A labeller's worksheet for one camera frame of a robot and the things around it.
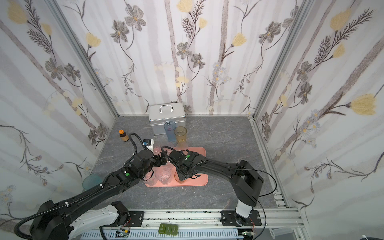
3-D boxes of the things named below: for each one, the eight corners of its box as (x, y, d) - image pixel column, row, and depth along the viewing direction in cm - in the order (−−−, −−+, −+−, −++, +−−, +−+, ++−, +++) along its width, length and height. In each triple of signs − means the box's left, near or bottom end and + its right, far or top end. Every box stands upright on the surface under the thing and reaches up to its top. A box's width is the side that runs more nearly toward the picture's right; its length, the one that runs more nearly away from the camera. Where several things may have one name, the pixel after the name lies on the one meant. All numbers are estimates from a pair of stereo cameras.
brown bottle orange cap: (123, 141, 107) (117, 132, 99) (124, 137, 109) (119, 129, 101) (128, 141, 107) (123, 132, 99) (130, 137, 109) (125, 129, 101)
